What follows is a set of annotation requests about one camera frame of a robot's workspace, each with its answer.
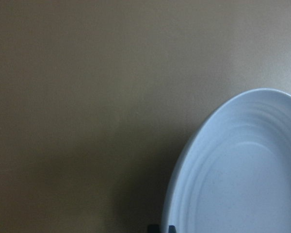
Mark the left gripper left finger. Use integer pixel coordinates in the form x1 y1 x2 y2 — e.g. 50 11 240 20
147 224 160 233

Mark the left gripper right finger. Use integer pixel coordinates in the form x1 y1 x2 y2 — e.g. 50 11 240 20
168 225 177 233

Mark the blue round plate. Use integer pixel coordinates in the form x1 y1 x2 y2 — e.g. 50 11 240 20
160 88 291 233

